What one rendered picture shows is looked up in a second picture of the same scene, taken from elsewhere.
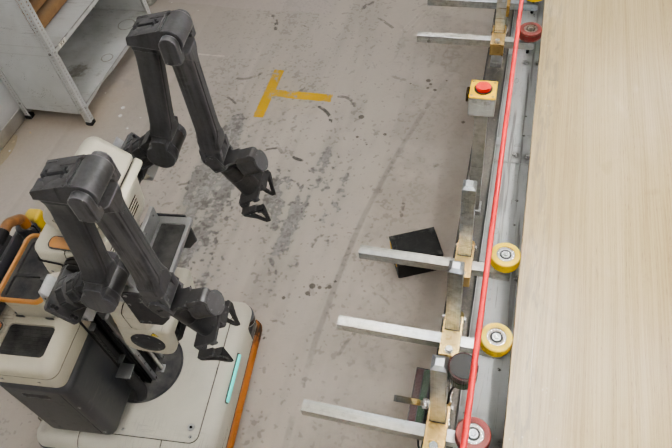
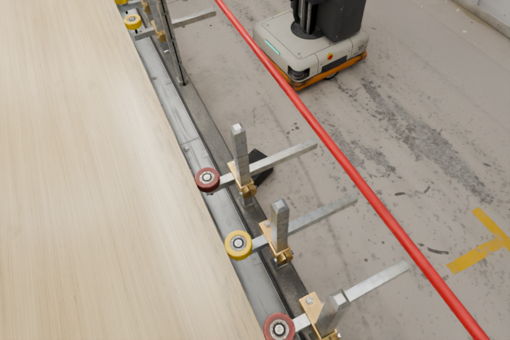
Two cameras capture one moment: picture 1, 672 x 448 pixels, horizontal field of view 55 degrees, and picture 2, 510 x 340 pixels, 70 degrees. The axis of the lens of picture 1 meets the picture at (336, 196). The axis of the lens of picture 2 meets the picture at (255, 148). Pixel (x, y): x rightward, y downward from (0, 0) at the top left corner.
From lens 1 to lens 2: 2.74 m
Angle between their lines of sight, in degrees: 70
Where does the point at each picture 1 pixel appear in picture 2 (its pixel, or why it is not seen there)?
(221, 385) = (272, 39)
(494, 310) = (149, 64)
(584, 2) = (171, 251)
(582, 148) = (111, 89)
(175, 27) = not seen: outside the picture
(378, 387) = (223, 109)
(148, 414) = (288, 19)
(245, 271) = (338, 113)
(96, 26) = not seen: outside the picture
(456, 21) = not seen: outside the picture
